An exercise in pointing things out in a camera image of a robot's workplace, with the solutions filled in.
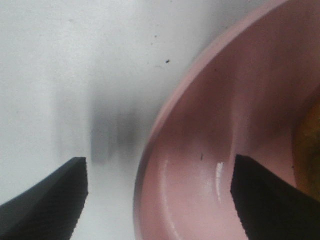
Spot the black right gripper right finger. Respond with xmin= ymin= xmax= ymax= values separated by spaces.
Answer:
xmin=230 ymin=155 xmax=320 ymax=240

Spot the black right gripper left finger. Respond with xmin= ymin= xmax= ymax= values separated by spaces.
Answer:
xmin=0 ymin=157 xmax=88 ymax=240

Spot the toy burger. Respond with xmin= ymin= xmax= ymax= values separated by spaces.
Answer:
xmin=292 ymin=100 xmax=320 ymax=201

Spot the pink round plate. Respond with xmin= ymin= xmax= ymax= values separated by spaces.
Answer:
xmin=133 ymin=0 xmax=320 ymax=240

